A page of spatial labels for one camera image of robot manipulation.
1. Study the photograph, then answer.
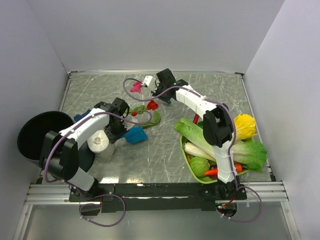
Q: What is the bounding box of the white paper towel roll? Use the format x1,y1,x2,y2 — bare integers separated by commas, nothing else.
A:
87,130,115,159

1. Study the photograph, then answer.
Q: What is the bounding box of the napa cabbage toy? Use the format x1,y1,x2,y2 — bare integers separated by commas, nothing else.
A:
174,117,215,159

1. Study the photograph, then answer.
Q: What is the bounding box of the green paper scrap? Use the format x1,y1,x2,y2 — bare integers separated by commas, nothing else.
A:
128,105,162,129

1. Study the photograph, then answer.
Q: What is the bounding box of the white radish toy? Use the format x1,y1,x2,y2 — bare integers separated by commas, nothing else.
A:
183,142,216,162

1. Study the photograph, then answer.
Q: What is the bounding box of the red paper scrap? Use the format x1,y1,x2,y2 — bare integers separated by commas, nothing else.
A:
146,100,159,111

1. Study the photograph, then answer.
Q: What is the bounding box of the green vegetable basket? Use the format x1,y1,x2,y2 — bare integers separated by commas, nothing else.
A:
179,121,251,186

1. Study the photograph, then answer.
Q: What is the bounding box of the round green cabbage toy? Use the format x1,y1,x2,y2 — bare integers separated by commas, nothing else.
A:
189,156,210,179

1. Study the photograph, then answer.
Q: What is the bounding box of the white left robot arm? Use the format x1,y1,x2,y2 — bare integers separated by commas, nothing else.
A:
39,97,129,201

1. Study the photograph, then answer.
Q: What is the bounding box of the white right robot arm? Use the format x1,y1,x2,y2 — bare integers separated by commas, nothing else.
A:
147,68,237,199

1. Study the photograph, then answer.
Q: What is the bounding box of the red chili pepper toy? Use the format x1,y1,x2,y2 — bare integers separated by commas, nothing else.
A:
193,114,200,125

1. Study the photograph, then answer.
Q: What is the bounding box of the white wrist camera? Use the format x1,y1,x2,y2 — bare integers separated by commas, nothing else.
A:
142,75,157,91
123,114,140,130

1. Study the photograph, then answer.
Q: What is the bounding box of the dark blue paper scrap left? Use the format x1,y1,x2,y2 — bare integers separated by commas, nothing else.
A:
73,109,91,122

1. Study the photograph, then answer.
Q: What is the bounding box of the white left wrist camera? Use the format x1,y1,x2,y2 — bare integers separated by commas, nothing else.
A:
123,114,140,130

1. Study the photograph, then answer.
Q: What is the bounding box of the aluminium front rail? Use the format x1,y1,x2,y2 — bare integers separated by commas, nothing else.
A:
24,182,289,205

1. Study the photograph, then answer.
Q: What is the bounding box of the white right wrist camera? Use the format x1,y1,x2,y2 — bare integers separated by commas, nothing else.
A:
142,75,157,91

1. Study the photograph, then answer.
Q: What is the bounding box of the pink paper scrap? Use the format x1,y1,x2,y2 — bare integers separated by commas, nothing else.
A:
130,81,143,94

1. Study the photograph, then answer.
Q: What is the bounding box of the orange carrot toy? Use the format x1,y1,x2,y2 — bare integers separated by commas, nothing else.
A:
204,163,243,177

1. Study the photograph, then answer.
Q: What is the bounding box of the yellow cabbage toy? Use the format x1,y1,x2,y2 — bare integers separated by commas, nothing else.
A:
234,114,257,142

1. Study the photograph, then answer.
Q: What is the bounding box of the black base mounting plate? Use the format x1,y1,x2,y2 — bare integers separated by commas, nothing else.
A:
69,182,247,213

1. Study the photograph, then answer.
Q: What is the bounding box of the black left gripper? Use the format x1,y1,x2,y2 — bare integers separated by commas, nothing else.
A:
103,118,129,144

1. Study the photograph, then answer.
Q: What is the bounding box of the green leafy vegetable toy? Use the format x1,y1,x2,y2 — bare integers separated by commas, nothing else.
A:
231,140,268,171

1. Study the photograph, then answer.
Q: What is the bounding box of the blue plastic dustpan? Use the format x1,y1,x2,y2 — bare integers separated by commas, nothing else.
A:
120,126,148,144

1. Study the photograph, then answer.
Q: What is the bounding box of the dark round trash bin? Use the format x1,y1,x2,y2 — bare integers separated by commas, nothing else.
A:
17,111,95,181

